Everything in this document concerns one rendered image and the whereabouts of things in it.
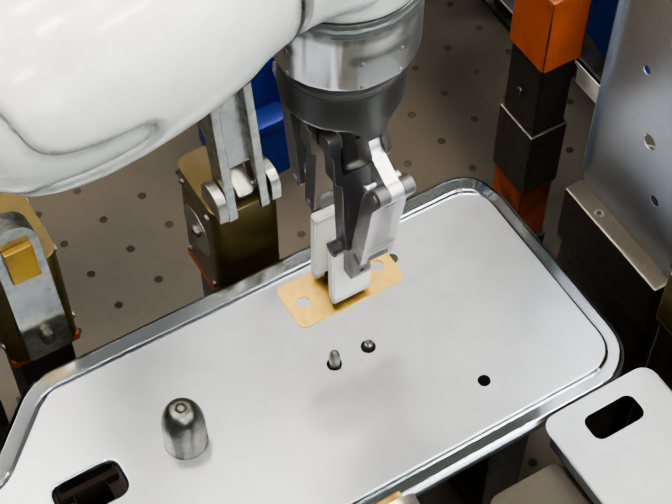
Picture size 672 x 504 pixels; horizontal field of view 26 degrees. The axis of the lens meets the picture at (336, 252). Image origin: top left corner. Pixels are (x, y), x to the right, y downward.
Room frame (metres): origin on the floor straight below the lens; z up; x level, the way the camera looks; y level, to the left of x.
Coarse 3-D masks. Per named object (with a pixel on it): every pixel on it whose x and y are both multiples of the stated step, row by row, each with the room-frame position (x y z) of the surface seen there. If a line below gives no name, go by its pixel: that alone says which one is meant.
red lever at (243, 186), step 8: (200, 120) 0.72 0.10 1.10; (200, 128) 0.72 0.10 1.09; (232, 168) 0.70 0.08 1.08; (240, 168) 0.70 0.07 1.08; (232, 176) 0.69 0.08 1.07; (240, 176) 0.69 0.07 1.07; (232, 184) 0.68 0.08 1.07; (240, 184) 0.68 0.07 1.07; (248, 184) 0.69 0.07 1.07; (240, 192) 0.68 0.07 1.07; (248, 192) 0.68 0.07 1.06
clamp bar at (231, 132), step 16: (240, 96) 0.70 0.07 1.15; (224, 112) 0.70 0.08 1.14; (240, 112) 0.70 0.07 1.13; (208, 128) 0.69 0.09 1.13; (224, 128) 0.69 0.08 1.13; (240, 128) 0.70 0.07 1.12; (256, 128) 0.69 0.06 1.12; (208, 144) 0.69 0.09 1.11; (224, 144) 0.68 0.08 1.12; (240, 144) 0.70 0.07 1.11; (256, 144) 0.69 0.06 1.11; (224, 160) 0.68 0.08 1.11; (240, 160) 0.69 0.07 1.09; (256, 160) 0.69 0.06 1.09; (224, 176) 0.67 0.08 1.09; (256, 176) 0.69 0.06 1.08; (224, 192) 0.67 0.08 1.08; (256, 192) 0.69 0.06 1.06
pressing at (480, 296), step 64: (448, 192) 0.73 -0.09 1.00; (448, 256) 0.67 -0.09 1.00; (512, 256) 0.67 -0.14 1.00; (192, 320) 0.61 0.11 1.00; (256, 320) 0.61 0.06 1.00; (384, 320) 0.61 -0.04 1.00; (448, 320) 0.61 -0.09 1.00; (512, 320) 0.61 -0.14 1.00; (576, 320) 0.61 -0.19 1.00; (64, 384) 0.55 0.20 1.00; (128, 384) 0.55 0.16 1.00; (192, 384) 0.55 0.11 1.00; (256, 384) 0.55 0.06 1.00; (320, 384) 0.55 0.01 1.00; (384, 384) 0.55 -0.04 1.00; (448, 384) 0.55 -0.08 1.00; (512, 384) 0.55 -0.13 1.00; (576, 384) 0.55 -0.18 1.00; (0, 448) 0.50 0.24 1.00; (64, 448) 0.50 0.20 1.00; (128, 448) 0.50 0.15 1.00; (256, 448) 0.50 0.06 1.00; (320, 448) 0.50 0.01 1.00; (384, 448) 0.50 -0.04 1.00; (448, 448) 0.50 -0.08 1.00
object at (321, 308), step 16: (384, 256) 0.59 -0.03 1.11; (384, 272) 0.58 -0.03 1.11; (400, 272) 0.58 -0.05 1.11; (288, 288) 0.56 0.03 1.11; (304, 288) 0.56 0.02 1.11; (320, 288) 0.56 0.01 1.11; (368, 288) 0.56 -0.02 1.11; (384, 288) 0.56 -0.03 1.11; (288, 304) 0.55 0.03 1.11; (320, 304) 0.55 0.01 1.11; (336, 304) 0.55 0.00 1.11; (352, 304) 0.55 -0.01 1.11; (304, 320) 0.54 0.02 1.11; (320, 320) 0.54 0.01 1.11
